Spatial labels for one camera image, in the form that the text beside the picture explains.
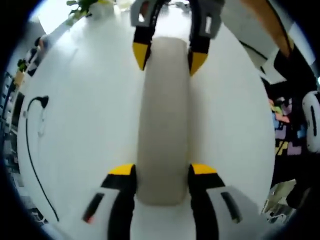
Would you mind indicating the white power strip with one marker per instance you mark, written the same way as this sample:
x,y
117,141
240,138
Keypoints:
x,y
42,123

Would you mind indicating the black printed shirt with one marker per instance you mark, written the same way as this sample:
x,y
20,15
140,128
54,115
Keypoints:
x,y
295,80

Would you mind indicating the white worn device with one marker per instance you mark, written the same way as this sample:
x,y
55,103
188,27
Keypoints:
x,y
311,120

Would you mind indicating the cardboard box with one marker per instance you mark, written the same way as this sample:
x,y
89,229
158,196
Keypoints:
x,y
19,78

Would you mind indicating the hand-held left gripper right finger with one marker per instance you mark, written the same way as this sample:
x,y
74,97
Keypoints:
x,y
215,205

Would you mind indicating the green potted plant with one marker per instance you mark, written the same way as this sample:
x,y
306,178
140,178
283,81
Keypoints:
x,y
87,6

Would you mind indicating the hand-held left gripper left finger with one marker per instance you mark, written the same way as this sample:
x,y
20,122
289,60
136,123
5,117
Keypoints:
x,y
105,200

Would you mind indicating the small potted plant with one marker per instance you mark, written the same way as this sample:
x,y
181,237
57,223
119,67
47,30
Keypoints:
x,y
22,65

